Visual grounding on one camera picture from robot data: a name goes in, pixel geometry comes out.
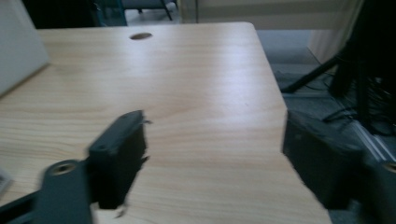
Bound metal floor rail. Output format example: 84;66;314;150
351;122;396;163

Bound black tripod stand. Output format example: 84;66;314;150
279;0;396;135

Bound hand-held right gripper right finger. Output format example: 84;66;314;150
281;110;367;210

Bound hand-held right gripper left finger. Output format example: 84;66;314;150
88;110;148;210

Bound white plastic storage box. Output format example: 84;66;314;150
0;0;50;98

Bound chair legs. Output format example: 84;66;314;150
120;0;176;22

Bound black floor cables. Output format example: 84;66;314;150
321;73;396;124

